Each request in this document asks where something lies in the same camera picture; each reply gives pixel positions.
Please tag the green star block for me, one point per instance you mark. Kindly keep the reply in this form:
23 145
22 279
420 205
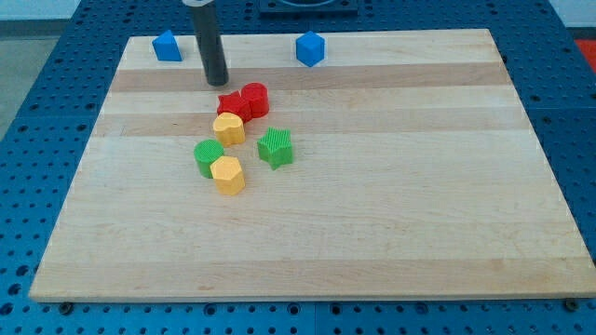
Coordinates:
275 147

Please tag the yellow hexagon block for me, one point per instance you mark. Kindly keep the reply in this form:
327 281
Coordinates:
228 175

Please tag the green circle block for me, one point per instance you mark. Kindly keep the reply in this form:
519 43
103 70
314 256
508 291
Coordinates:
206 153

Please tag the yellow heart block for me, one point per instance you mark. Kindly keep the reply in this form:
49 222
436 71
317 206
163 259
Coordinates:
229 129

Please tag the blue triangle block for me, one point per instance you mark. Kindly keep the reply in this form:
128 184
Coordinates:
166 48

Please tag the red star block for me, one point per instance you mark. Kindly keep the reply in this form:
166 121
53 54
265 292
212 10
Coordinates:
234 103

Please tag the blue cube block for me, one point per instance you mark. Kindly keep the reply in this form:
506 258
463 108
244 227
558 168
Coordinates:
310 48

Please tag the wooden board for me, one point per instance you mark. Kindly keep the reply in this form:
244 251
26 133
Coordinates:
416 175

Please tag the red circle block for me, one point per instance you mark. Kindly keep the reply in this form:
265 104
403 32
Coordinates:
256 94

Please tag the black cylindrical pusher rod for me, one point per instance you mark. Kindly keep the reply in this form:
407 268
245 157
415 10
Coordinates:
203 14

